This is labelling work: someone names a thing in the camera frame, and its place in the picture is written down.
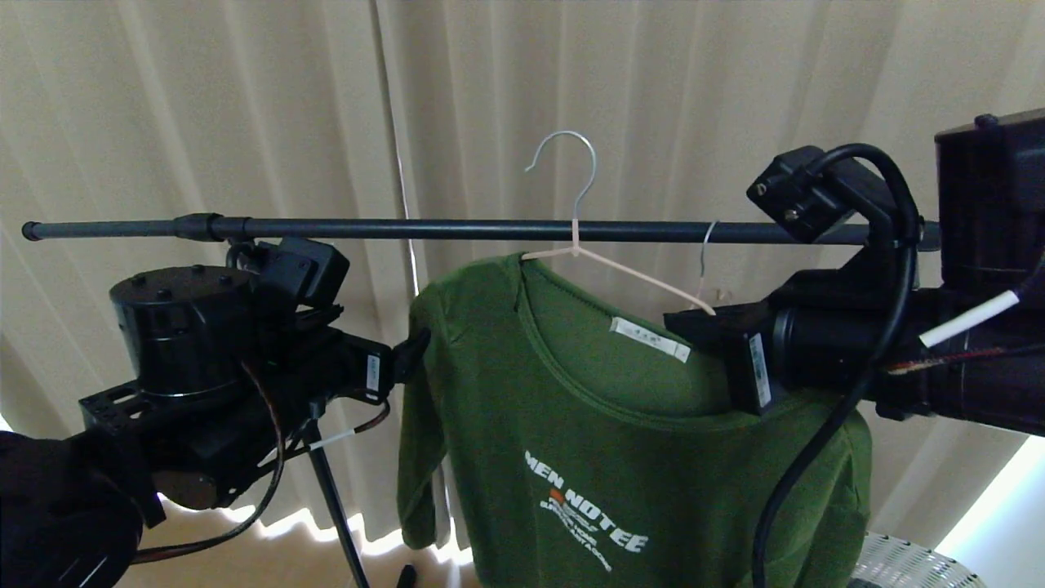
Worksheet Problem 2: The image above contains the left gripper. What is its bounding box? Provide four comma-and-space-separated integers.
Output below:
149, 325, 394, 511

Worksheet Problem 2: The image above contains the black clothes rack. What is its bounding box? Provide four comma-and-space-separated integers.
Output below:
22, 214, 940, 588

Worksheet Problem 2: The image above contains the white laundry basket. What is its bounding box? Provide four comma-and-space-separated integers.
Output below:
849, 532, 989, 588

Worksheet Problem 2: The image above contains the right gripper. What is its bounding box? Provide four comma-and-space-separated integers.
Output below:
727, 269, 1045, 439

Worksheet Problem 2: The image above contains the green sleeveless shirt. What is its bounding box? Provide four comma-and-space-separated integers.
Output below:
398, 252, 873, 588

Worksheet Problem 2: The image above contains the pink clothes hanger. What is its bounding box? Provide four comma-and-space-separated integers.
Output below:
696, 220, 721, 305
522, 131, 718, 317

